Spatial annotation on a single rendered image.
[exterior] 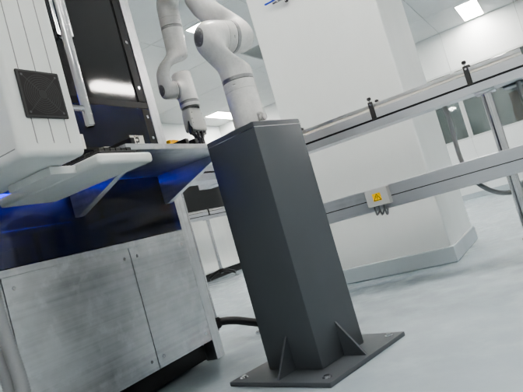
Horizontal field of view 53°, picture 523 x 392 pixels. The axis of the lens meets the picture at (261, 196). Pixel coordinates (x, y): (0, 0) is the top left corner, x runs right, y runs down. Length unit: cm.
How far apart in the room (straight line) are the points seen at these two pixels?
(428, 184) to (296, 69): 136
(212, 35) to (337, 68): 171
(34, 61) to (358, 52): 245
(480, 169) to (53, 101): 196
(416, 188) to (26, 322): 186
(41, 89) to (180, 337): 129
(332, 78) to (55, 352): 242
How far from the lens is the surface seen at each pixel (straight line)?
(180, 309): 232
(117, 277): 209
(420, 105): 272
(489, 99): 271
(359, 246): 350
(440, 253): 336
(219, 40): 194
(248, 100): 191
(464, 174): 270
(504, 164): 268
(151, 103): 255
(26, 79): 134
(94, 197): 194
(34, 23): 145
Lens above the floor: 51
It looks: 3 degrees up
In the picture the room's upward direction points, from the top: 16 degrees counter-clockwise
